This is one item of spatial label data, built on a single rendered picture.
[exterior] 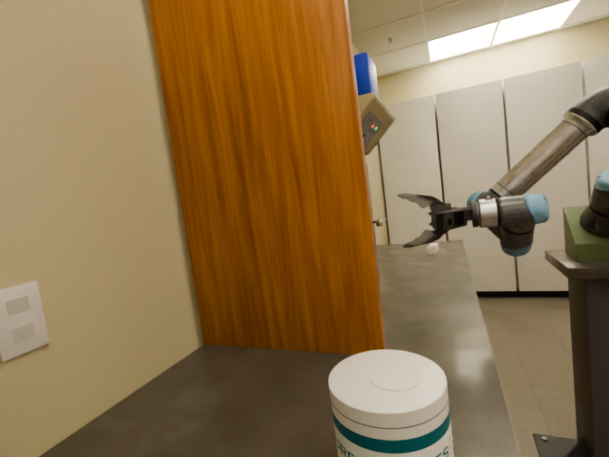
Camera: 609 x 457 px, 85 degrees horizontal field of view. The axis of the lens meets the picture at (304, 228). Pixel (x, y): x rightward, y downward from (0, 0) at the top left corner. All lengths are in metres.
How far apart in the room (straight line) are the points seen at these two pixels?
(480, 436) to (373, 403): 0.25
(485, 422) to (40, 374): 0.73
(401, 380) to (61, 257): 0.63
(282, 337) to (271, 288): 0.12
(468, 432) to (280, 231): 0.50
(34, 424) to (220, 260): 0.45
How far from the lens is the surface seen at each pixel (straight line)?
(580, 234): 1.61
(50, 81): 0.85
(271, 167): 0.78
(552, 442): 2.20
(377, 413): 0.37
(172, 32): 1.00
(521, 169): 1.13
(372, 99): 0.80
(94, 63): 0.92
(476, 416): 0.63
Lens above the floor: 1.30
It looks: 5 degrees down
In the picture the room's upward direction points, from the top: 7 degrees counter-clockwise
